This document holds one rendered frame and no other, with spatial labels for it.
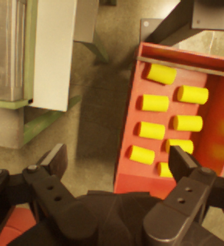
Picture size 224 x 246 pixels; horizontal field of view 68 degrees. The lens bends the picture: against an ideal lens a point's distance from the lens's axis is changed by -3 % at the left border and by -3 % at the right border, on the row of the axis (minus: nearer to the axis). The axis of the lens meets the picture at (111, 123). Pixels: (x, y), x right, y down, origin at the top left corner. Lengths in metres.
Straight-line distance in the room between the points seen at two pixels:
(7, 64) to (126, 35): 1.13
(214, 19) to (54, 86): 0.44
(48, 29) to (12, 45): 0.09
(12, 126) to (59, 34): 0.29
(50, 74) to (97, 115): 1.06
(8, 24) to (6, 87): 0.12
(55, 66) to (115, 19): 1.07
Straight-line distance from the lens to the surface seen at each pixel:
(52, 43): 0.44
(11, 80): 0.40
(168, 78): 0.74
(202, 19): 0.55
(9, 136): 0.58
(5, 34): 0.40
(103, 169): 1.65
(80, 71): 1.43
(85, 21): 0.47
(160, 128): 0.78
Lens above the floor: 1.41
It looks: 74 degrees down
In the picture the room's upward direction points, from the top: 174 degrees counter-clockwise
